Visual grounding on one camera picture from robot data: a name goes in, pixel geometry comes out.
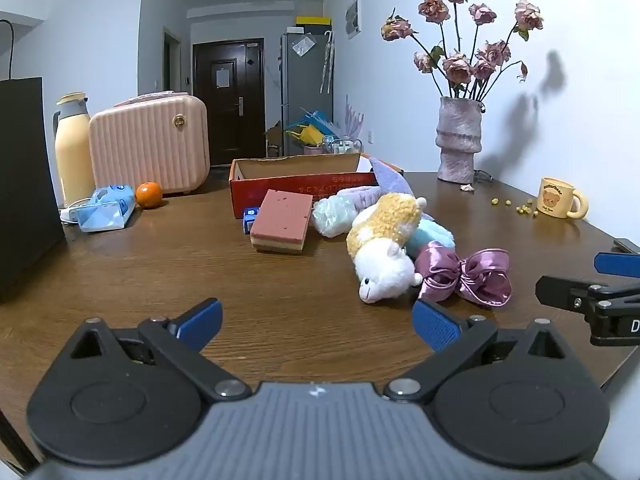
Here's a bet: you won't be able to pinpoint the yellow bear mug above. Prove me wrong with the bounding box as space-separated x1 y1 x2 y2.
537 177 589 220

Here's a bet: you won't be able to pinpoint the dark brown entrance door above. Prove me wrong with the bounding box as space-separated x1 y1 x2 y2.
192 37 265 167

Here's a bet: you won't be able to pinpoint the yellow and white plush lamb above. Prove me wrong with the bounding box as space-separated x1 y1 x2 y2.
346 192 428 305

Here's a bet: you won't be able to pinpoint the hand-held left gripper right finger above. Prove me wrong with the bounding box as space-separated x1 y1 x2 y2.
385 300 571 403

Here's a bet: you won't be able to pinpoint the black wall cable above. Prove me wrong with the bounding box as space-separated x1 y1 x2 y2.
0 19 15 81

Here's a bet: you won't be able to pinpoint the blue tissue pack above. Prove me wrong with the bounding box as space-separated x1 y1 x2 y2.
75 185 137 233

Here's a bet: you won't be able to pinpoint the purple satin bow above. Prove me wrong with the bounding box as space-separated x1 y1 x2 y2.
414 241 513 308

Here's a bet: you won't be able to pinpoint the pink layered sponge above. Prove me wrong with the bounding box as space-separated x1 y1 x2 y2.
250 189 314 255

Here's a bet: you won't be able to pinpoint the interior side door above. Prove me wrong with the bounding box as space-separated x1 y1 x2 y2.
162 27 182 97

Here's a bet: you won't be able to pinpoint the orange fruit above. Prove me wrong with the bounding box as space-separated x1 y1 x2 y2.
135 181 163 209

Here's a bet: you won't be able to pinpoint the scattered yellow flower buds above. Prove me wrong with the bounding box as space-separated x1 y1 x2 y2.
490 197 538 217

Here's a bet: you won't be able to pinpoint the blue and yellow bags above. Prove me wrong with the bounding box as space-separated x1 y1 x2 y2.
285 107 333 148

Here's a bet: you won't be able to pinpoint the white wall panel box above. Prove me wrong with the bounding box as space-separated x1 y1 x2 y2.
345 0 362 40

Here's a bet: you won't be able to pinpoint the light blue plush toy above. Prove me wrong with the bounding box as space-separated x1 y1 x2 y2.
405 215 456 261

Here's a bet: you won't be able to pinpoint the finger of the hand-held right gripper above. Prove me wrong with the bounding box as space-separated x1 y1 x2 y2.
535 274 640 317
594 252 640 279

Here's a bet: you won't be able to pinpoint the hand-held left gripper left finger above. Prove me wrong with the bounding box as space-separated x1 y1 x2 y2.
62 297 252 403

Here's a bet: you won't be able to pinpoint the grey refrigerator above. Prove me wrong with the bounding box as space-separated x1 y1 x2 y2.
280 27 334 157

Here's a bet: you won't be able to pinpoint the pink ribbed suitcase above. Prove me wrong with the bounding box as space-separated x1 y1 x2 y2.
89 91 211 196

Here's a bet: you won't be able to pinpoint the white folded umbrella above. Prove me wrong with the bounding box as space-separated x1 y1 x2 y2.
320 30 335 95

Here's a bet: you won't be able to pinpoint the metal storage cart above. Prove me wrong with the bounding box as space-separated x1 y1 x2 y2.
322 135 362 156

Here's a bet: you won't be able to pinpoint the pink textured vase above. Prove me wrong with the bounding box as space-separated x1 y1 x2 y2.
434 96 485 185

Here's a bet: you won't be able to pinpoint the white charger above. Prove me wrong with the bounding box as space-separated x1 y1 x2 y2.
60 199 93 223

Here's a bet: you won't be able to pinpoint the dried pink rose bouquet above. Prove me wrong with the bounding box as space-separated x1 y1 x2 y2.
381 0 545 101

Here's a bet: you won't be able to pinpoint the yellow thermos jug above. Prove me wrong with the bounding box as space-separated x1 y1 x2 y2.
52 92 96 208

